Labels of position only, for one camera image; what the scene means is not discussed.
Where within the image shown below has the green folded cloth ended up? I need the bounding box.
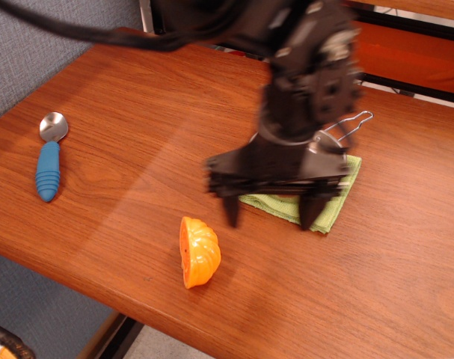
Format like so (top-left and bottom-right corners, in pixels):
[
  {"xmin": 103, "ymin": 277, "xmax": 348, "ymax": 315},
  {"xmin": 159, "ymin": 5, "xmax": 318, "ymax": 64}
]
[{"xmin": 239, "ymin": 155, "xmax": 362, "ymax": 234}]

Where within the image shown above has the orange toy in basket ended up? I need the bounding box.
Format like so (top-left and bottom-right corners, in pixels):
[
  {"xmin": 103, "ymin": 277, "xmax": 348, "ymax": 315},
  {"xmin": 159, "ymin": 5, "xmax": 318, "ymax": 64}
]
[{"xmin": 0, "ymin": 347, "xmax": 16, "ymax": 359}]

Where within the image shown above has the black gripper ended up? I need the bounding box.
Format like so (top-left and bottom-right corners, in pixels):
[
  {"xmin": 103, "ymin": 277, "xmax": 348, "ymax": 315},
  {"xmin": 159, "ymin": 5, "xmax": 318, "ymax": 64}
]
[{"xmin": 206, "ymin": 130, "xmax": 350, "ymax": 230}]

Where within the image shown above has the blue handled metal spoon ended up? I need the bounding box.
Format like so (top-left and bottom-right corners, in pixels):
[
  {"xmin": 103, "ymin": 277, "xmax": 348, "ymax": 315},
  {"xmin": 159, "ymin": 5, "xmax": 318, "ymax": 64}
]
[{"xmin": 35, "ymin": 112, "xmax": 69, "ymax": 203}]

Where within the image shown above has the small steel saucepan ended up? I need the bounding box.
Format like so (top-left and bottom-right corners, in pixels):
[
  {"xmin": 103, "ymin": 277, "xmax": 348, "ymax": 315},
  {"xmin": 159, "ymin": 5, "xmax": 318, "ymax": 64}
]
[{"xmin": 311, "ymin": 111, "xmax": 375, "ymax": 156}]

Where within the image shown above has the orange panel black frame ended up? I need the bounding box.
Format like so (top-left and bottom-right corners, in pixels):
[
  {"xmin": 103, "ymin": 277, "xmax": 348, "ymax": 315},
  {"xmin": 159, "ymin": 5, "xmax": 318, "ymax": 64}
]
[{"xmin": 346, "ymin": 1, "xmax": 454, "ymax": 102}]

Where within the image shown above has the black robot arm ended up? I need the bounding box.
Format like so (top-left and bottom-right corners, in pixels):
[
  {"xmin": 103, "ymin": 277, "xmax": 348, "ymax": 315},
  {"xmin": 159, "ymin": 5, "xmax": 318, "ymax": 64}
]
[{"xmin": 156, "ymin": 1, "xmax": 358, "ymax": 229}]

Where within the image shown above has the orange plastic half orange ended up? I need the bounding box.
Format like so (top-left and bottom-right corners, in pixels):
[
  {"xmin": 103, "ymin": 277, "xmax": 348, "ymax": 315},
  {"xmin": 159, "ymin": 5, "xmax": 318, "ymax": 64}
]
[{"xmin": 180, "ymin": 216, "xmax": 221, "ymax": 289}]

